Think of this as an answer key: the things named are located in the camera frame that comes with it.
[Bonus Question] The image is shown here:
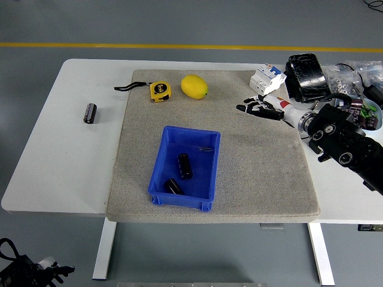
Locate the yellow tape measure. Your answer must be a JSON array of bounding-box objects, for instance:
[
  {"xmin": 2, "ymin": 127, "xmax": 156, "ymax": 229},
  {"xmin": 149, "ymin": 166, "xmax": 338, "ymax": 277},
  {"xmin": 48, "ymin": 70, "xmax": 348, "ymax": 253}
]
[{"xmin": 114, "ymin": 80, "xmax": 173, "ymax": 103}]

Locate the yellow lemon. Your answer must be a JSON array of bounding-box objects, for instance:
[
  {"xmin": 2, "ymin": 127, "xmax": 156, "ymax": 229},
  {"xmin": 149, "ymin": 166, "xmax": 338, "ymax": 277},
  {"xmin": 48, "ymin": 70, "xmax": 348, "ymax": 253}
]
[{"xmin": 180, "ymin": 74, "xmax": 209, "ymax": 99}]

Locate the black adapter with cable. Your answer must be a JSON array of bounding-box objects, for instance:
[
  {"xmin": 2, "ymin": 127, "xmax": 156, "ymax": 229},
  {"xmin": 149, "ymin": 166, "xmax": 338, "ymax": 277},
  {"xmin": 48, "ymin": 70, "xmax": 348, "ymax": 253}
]
[{"xmin": 335, "ymin": 62, "xmax": 383, "ymax": 107}]

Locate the clear plastic bag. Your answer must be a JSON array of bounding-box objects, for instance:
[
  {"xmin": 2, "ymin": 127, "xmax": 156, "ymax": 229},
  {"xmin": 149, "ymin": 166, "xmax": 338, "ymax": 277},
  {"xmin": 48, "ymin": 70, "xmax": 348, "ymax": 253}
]
[{"xmin": 344, "ymin": 60, "xmax": 383, "ymax": 90}]

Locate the black-white left robot hand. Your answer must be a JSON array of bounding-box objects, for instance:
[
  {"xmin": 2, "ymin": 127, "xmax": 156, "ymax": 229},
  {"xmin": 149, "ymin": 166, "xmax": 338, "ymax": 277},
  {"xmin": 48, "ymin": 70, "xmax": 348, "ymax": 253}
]
[{"xmin": 34, "ymin": 257, "xmax": 76, "ymax": 285}]

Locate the white circuit breaker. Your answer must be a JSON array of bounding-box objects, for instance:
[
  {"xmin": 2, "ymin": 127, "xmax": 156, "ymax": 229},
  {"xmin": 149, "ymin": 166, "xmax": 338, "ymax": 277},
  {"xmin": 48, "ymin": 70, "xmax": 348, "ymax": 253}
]
[{"xmin": 249, "ymin": 64, "xmax": 287, "ymax": 98}]

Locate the grey-brown mat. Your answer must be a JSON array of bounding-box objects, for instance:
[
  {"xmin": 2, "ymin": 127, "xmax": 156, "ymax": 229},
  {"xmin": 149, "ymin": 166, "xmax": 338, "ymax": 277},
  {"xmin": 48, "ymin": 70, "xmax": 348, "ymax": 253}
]
[{"xmin": 106, "ymin": 69, "xmax": 321, "ymax": 224}]

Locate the black floor cable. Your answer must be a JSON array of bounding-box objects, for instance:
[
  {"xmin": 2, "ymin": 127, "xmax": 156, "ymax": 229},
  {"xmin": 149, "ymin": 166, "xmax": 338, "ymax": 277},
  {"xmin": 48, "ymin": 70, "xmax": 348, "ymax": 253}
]
[{"xmin": 363, "ymin": 0, "xmax": 383, "ymax": 13}]

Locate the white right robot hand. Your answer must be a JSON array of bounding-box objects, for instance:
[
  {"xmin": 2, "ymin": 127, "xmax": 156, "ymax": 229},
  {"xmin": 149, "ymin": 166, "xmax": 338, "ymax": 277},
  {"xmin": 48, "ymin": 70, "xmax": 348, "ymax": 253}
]
[{"xmin": 236, "ymin": 94, "xmax": 305, "ymax": 129}]

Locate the light blue bowl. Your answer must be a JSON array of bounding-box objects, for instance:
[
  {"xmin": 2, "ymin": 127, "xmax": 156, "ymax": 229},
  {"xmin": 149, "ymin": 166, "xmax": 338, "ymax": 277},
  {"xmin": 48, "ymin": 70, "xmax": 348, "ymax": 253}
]
[{"xmin": 335, "ymin": 94, "xmax": 383, "ymax": 132}]

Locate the white table leg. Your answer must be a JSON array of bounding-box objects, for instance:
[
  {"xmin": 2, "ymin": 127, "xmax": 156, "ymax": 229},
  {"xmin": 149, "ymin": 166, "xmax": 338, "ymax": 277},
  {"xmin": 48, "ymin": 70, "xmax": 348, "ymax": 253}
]
[
  {"xmin": 308, "ymin": 222, "xmax": 336, "ymax": 286},
  {"xmin": 92, "ymin": 221, "xmax": 117, "ymax": 281}
]

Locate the dark brown cylindrical battery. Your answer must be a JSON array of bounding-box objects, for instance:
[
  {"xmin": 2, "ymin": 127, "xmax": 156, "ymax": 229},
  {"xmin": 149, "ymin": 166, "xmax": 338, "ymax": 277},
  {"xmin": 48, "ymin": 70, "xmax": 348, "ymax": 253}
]
[{"xmin": 177, "ymin": 152, "xmax": 194, "ymax": 181}]

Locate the blue plastic box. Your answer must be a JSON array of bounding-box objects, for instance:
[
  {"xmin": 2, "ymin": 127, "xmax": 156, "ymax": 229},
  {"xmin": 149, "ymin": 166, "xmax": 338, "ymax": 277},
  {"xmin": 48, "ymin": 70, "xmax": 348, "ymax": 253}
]
[{"xmin": 148, "ymin": 124, "xmax": 222, "ymax": 212}]

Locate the green plastic connector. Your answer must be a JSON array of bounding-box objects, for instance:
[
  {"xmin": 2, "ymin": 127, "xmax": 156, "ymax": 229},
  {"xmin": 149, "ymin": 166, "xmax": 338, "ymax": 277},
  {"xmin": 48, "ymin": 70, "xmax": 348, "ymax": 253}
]
[{"xmin": 361, "ymin": 104, "xmax": 377, "ymax": 118}]

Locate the black wrapped pack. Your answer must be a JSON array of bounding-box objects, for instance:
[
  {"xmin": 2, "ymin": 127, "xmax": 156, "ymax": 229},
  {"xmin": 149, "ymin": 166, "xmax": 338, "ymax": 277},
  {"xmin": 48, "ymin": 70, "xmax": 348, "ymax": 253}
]
[{"xmin": 283, "ymin": 53, "xmax": 333, "ymax": 104}]

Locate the plastic bag of washers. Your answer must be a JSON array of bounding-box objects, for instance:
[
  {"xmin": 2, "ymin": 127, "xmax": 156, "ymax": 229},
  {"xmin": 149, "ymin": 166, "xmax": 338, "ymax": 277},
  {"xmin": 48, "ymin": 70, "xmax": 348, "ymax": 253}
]
[{"xmin": 326, "ymin": 64, "xmax": 364, "ymax": 98}]

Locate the black cylindrical battery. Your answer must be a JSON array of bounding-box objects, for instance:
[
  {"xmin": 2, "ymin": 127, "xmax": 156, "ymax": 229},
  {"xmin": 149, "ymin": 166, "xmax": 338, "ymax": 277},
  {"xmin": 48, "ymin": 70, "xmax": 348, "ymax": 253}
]
[{"xmin": 83, "ymin": 102, "xmax": 99, "ymax": 124}]

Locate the table control panel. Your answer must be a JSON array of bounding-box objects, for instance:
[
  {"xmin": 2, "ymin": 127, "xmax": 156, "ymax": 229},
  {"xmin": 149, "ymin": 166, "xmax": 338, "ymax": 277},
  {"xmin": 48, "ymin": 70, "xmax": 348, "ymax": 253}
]
[{"xmin": 357, "ymin": 224, "xmax": 383, "ymax": 233}]

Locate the black silver-capped battery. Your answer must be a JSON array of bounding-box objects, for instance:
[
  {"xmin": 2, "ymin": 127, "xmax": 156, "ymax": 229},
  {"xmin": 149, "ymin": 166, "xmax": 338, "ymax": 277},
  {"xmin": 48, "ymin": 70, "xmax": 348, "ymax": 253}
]
[{"xmin": 163, "ymin": 178, "xmax": 186, "ymax": 196}]

